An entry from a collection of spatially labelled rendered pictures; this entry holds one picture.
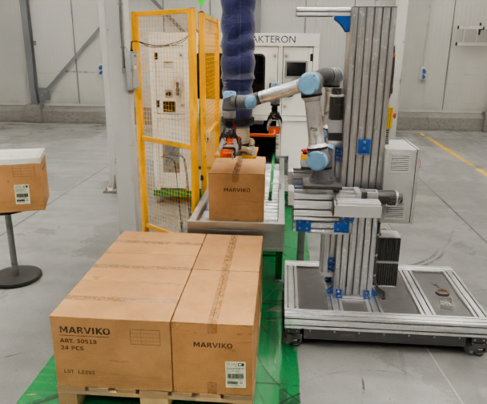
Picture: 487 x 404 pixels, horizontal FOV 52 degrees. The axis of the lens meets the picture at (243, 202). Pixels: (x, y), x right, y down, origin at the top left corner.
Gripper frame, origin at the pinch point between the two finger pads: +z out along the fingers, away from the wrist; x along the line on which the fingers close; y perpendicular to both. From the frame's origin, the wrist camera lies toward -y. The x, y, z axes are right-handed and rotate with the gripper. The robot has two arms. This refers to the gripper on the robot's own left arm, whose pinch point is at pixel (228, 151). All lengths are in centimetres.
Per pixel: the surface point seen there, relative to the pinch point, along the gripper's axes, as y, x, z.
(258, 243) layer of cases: 22, -18, 66
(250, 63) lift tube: 54, -8, -49
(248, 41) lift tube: 52, -7, -64
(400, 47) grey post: 328, -161, -62
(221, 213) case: 52, 11, 56
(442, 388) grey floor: -47, -126, 120
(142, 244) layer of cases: 11, 58, 66
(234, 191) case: 52, 2, 39
